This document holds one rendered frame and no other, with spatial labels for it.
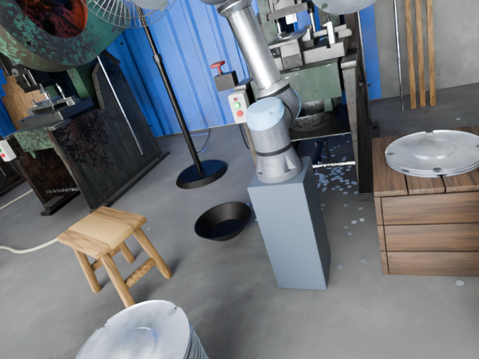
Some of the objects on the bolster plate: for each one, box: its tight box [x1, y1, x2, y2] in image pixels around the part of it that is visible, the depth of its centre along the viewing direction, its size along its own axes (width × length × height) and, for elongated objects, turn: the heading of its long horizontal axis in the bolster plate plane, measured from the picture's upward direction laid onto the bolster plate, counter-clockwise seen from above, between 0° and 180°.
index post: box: [326, 19, 336, 44], centre depth 141 cm, size 3×3×10 cm
